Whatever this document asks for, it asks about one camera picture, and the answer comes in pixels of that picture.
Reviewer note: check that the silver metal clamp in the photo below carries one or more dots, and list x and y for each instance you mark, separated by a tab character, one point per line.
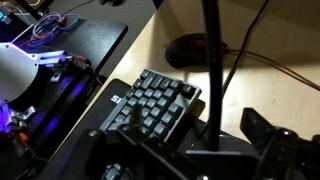
55	76
23	114

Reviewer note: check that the black computer mouse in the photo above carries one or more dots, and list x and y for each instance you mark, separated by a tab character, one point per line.
186	51

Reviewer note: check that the dark mechanical keyboard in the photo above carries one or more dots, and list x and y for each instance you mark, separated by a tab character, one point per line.
156	100

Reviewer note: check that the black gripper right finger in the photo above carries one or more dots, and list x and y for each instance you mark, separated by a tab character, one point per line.
290	156

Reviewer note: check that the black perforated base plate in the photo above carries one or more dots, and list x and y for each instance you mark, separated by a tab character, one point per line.
63	100

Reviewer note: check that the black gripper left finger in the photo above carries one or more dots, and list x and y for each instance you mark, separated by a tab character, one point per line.
133	156

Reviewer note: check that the black gooseneck desk lamp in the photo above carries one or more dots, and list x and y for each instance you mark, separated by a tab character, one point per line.
213	83

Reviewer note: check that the black desk mat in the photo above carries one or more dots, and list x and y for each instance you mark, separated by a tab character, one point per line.
100	110

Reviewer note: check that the black flat board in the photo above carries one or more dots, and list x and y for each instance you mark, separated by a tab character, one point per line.
90	40

